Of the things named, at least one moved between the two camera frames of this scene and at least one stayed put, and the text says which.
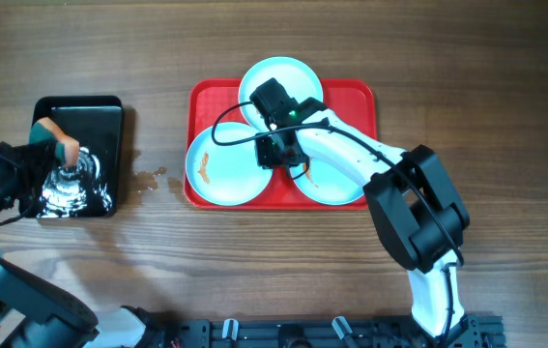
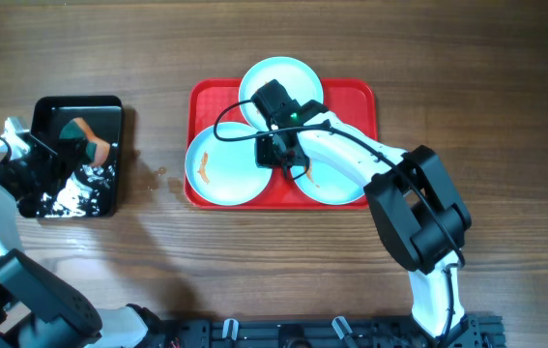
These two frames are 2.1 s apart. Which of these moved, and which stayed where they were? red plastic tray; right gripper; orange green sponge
Moved: orange green sponge
Stayed: red plastic tray; right gripper
